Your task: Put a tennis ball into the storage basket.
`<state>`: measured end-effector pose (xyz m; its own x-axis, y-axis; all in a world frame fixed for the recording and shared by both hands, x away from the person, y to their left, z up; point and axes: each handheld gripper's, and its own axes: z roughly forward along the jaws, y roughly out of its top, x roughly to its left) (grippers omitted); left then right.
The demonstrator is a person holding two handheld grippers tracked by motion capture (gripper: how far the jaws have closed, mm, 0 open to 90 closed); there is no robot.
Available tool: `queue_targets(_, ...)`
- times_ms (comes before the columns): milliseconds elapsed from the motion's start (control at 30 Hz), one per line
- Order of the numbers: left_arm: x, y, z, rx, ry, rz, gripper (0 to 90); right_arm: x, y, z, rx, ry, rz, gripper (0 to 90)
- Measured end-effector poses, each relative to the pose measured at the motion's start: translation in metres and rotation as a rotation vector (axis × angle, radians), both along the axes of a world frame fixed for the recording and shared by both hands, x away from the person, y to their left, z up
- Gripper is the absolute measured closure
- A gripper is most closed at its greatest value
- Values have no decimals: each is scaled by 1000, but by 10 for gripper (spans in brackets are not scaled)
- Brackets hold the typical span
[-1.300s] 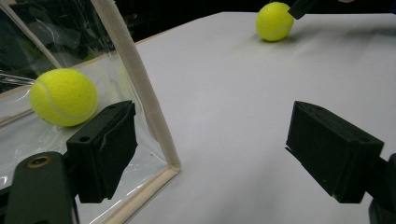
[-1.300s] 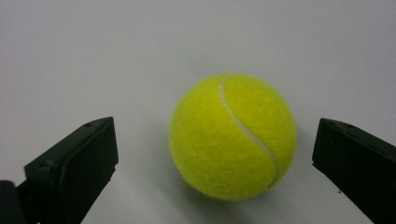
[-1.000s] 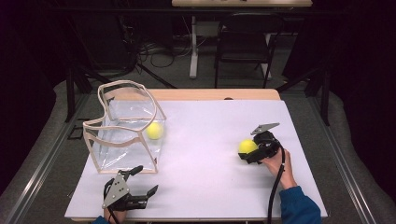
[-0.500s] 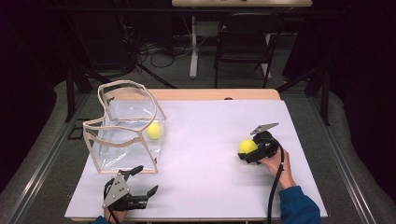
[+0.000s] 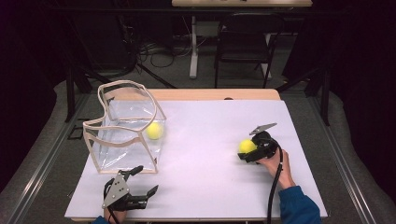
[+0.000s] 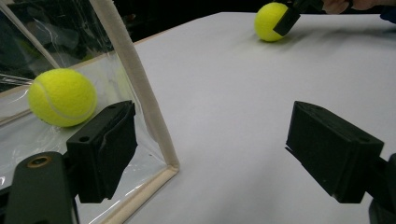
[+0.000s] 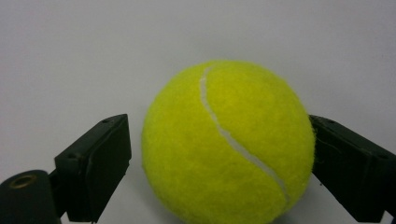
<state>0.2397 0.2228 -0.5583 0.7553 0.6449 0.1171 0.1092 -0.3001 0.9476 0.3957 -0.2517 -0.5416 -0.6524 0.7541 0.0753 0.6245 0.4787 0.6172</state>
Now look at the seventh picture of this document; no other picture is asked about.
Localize yellow tennis ball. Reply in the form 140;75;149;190
141;59;316;224

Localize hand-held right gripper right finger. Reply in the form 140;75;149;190
308;114;396;224

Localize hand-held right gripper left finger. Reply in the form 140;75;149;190
54;113;133;224

